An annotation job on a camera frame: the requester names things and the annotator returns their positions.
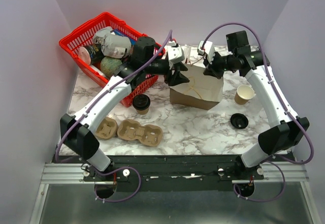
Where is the brown paper coffee cup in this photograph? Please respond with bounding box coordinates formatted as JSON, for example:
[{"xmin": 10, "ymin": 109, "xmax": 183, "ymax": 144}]
[{"xmin": 135, "ymin": 107, "xmax": 149, "ymax": 115}]

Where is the red plastic shopping basket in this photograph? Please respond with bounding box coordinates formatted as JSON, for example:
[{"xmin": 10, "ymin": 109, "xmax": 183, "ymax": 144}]
[{"xmin": 59, "ymin": 12, "xmax": 158, "ymax": 107}]

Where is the black plastic lid on table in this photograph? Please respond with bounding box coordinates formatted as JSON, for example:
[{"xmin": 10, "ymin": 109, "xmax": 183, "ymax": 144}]
[{"xmin": 230, "ymin": 113, "xmax": 249, "ymax": 129}]

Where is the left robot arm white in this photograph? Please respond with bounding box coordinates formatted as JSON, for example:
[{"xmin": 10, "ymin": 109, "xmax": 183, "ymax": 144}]
[{"xmin": 59, "ymin": 35, "xmax": 189, "ymax": 181}]

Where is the green round melon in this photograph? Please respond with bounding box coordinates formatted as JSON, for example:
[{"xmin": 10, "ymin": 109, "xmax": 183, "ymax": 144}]
[{"xmin": 100, "ymin": 56, "xmax": 122, "ymax": 79}]

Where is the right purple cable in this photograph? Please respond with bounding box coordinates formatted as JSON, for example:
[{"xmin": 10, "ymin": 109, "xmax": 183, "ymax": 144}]
[{"xmin": 202, "ymin": 22, "xmax": 314, "ymax": 203}]

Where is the purple cable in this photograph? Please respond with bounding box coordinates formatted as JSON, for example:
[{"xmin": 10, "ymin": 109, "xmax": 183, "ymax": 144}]
[
  {"xmin": 202, "ymin": 22, "xmax": 314, "ymax": 203},
  {"xmin": 55, "ymin": 29, "xmax": 173, "ymax": 203}
]

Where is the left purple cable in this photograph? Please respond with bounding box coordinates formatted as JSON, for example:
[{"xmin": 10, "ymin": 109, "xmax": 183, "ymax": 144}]
[{"xmin": 55, "ymin": 29, "xmax": 173, "ymax": 203}]

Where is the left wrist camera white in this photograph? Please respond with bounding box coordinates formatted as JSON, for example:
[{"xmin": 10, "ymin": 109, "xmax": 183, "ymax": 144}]
[{"xmin": 167, "ymin": 40, "xmax": 185, "ymax": 68}]

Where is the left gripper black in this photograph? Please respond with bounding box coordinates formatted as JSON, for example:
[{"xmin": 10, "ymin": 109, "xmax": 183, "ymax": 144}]
[{"xmin": 144, "ymin": 59, "xmax": 190, "ymax": 87}]

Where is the grey paper wrapped package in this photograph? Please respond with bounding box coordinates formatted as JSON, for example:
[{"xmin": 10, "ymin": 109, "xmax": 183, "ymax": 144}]
[{"xmin": 92, "ymin": 26, "xmax": 132, "ymax": 59}]

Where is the tilted empty paper cup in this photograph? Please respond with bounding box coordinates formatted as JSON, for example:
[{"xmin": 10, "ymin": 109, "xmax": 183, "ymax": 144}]
[{"xmin": 234, "ymin": 85, "xmax": 255, "ymax": 105}]

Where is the bundle of white wrapped straws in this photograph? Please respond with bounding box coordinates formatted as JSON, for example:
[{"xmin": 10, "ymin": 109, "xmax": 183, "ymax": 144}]
[{"xmin": 183, "ymin": 45, "xmax": 192, "ymax": 64}]

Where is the aluminium rail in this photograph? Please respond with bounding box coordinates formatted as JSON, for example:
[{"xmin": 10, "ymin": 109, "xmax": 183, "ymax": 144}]
[{"xmin": 41, "ymin": 162, "xmax": 309, "ymax": 184}]

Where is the black mounting base plate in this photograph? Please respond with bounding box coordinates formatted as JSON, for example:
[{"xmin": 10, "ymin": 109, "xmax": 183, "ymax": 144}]
[{"xmin": 52, "ymin": 154, "xmax": 297, "ymax": 193}]

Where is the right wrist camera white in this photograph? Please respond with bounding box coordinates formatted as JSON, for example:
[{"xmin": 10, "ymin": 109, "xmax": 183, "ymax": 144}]
[{"xmin": 197, "ymin": 40, "xmax": 215, "ymax": 64}]

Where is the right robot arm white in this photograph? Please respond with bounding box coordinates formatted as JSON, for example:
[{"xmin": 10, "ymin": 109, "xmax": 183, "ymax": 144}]
[{"xmin": 198, "ymin": 30, "xmax": 310, "ymax": 179}]

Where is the black printed can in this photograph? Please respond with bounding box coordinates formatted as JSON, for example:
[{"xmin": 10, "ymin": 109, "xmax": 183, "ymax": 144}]
[{"xmin": 78, "ymin": 43, "xmax": 104, "ymax": 65}]

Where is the black plastic cup lid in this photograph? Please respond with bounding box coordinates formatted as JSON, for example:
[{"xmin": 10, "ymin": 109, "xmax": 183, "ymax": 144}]
[{"xmin": 132, "ymin": 94, "xmax": 151, "ymax": 110}]

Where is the brown paper takeout bag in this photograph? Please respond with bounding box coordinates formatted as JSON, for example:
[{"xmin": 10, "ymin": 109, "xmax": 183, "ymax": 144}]
[{"xmin": 170, "ymin": 64, "xmax": 224, "ymax": 110}]

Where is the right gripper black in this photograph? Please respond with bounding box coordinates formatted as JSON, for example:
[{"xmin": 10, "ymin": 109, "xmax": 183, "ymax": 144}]
[{"xmin": 203, "ymin": 49, "xmax": 237, "ymax": 80}]

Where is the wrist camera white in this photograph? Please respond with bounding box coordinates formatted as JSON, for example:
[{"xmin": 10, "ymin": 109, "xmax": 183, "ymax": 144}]
[
  {"xmin": 167, "ymin": 40, "xmax": 185, "ymax": 68},
  {"xmin": 197, "ymin": 40, "xmax": 215, "ymax": 64}
]

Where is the cardboard cup carrier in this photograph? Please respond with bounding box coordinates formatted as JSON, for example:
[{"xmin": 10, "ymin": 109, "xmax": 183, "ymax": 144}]
[
  {"xmin": 117, "ymin": 119, "xmax": 163, "ymax": 147},
  {"xmin": 94, "ymin": 117, "xmax": 118, "ymax": 140}
]

